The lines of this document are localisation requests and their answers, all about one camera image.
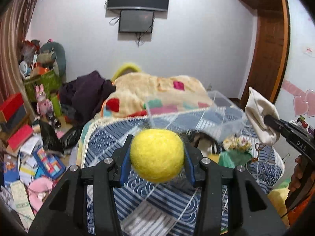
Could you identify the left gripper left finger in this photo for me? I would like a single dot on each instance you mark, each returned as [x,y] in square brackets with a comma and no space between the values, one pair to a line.
[119,174]

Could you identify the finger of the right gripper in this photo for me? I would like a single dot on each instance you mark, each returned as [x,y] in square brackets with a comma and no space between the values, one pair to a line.
[280,126]

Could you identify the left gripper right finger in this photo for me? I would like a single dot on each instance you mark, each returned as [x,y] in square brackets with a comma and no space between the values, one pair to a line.
[192,157]

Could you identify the cream cloth pouch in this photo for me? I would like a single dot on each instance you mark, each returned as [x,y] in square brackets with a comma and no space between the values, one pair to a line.
[256,109]

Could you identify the green knitted cloth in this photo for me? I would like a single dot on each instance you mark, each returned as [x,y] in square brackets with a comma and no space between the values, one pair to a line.
[233,158]

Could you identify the yellow felt ball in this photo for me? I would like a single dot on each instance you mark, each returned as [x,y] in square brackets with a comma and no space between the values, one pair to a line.
[157,155]

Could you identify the person's right hand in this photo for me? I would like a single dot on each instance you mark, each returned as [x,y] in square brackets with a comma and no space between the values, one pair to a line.
[297,175]

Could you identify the white sliding wardrobe door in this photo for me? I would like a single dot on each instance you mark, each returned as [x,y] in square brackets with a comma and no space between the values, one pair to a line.
[296,96]

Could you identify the clear plastic storage box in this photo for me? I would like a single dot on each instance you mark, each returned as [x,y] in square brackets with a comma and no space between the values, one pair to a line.
[211,113]

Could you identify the cream patchwork fleece blanket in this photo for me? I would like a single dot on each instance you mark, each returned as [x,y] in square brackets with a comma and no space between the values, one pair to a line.
[137,91]

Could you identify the dark purple clothing pile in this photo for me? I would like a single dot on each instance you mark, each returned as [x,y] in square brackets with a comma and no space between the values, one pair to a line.
[83,98]

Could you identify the black plastic bag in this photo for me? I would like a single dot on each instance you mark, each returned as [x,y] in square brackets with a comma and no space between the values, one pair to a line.
[58,145]

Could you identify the blue puzzle box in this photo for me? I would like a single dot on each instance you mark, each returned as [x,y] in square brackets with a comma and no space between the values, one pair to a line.
[51,165]

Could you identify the black flashlight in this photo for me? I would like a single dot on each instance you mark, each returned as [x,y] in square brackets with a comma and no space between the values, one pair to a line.
[53,120]

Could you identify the brown wooden wardrobe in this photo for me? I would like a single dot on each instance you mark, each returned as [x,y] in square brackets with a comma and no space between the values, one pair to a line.
[271,49]

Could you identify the green bottle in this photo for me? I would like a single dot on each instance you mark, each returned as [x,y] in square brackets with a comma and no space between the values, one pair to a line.
[56,105]

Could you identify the pink plush toy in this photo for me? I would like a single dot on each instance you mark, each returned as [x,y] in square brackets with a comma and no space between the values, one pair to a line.
[38,191]

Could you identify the yellow plush cushion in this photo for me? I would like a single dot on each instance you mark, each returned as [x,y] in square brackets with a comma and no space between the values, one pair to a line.
[126,68]

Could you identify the pink rabbit toy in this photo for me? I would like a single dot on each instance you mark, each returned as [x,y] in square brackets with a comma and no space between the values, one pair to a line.
[43,105]

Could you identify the red book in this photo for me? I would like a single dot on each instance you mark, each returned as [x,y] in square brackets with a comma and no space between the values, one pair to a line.
[19,137]

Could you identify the grey green neck pillow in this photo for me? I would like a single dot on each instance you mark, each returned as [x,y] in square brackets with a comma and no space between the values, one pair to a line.
[60,55]

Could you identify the green storage box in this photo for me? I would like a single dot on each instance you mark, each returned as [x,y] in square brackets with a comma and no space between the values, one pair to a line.
[49,80]

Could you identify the red box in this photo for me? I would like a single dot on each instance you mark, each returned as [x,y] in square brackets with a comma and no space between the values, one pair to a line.
[10,106]

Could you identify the striped brown curtain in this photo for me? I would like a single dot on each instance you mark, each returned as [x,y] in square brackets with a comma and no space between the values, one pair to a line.
[15,20]

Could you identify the small wall monitor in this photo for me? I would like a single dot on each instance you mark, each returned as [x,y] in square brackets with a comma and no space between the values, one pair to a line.
[136,21]

